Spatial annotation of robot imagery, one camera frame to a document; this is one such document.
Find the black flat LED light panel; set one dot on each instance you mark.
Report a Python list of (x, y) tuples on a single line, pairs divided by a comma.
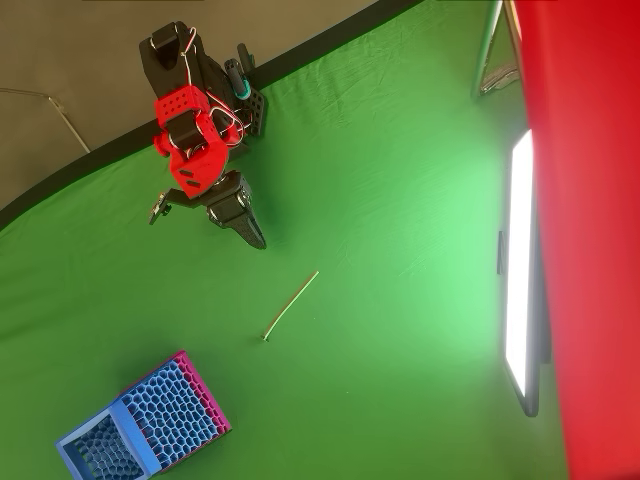
[(520, 260)]

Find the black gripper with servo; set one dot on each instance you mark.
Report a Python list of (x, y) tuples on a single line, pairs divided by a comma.
[(229, 201)]

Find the black perforated arm base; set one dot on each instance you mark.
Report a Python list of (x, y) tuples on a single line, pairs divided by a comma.
[(256, 107)]

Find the blue and pink mesh box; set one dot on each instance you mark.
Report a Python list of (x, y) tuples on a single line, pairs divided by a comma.
[(150, 415)]

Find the chrome tube stand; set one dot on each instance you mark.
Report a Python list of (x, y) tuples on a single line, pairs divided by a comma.
[(482, 50)]

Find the green cloth with black edge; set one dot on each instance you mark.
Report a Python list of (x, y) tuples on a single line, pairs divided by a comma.
[(375, 200)]

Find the large red blurred surface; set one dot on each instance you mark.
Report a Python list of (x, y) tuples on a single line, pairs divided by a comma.
[(600, 250)]

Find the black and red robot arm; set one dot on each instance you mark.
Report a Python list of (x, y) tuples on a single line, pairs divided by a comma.
[(180, 105)]

